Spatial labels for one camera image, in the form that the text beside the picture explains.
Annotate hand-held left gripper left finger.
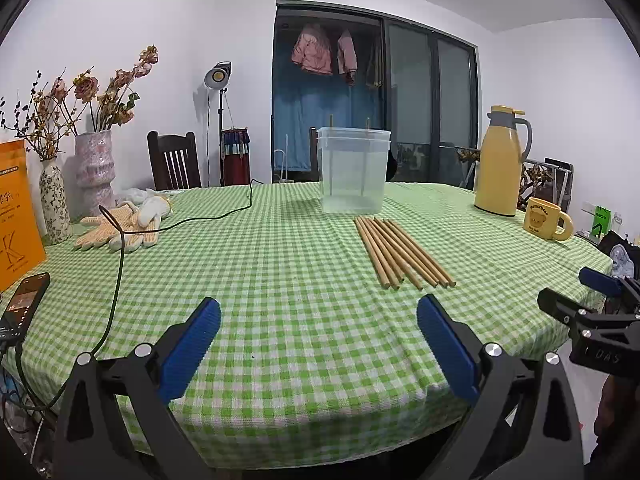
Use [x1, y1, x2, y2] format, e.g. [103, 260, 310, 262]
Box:
[52, 296, 222, 480]

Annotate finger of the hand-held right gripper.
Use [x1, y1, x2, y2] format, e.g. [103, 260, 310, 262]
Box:
[578, 267, 627, 297]
[537, 287, 609, 334]

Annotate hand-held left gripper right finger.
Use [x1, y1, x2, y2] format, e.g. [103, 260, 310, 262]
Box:
[416, 294, 586, 480]

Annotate row of wooden chopsticks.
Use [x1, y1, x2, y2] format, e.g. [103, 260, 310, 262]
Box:
[353, 216, 457, 291]

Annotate clear plastic container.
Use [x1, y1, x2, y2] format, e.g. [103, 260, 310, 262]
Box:
[316, 127, 392, 215]

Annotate person's right hand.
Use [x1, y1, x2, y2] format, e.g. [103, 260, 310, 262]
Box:
[592, 374, 640, 468]

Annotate dark bag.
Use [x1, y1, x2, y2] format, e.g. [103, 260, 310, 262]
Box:
[597, 230, 640, 278]

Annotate yellow bear mug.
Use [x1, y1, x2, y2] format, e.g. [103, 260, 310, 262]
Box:
[522, 197, 575, 242]

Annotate green checked tablecloth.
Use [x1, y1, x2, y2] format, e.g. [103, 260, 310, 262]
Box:
[0, 180, 616, 471]

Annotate metal rack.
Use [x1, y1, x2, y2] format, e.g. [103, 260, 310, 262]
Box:
[522, 157, 575, 213]

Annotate dried brown branches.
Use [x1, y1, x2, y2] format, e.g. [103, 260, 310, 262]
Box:
[520, 162, 553, 206]

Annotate white knit glove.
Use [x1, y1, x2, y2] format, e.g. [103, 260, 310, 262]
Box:
[117, 195, 172, 228]

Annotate yellow dotted knit glove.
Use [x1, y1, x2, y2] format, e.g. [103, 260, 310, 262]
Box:
[75, 205, 161, 253]

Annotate yellow thermos jug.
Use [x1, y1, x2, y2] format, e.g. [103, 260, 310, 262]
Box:
[473, 105, 532, 218]

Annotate white crumpled cloth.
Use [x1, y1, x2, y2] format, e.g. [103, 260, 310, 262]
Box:
[120, 187, 166, 204]

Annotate black smartphone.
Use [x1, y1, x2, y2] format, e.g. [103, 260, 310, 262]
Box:
[0, 272, 52, 341]

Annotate dark wooden chair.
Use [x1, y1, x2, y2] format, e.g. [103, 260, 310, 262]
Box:
[147, 130, 202, 192]

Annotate red cylindrical bin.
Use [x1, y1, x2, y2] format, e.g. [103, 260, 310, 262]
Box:
[221, 127, 251, 187]

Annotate pink speckled vase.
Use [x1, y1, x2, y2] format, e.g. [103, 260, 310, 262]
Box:
[75, 129, 117, 220]

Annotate small floral vase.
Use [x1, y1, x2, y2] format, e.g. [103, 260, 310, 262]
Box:
[39, 159, 72, 246]

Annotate orange book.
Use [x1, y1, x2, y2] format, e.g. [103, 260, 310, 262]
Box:
[0, 139, 47, 293]

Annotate dried twig branches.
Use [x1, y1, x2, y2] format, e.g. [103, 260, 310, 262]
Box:
[0, 70, 68, 162]

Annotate blue curtain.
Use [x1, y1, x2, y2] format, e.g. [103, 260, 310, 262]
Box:
[274, 72, 386, 173]

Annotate dark framed sliding glass door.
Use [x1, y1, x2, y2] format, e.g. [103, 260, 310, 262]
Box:
[272, 0, 480, 192]

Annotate studio lamp on stand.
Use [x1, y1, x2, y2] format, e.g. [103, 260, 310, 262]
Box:
[202, 61, 236, 187]

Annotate dried flowers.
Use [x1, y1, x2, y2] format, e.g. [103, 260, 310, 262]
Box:
[50, 45, 159, 136]

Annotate small pink jacket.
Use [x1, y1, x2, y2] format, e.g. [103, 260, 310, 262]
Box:
[336, 29, 358, 86]

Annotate large pink jacket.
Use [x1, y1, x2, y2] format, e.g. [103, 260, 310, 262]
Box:
[291, 23, 333, 77]

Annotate black cable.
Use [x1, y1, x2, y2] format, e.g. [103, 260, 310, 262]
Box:
[0, 179, 264, 426]

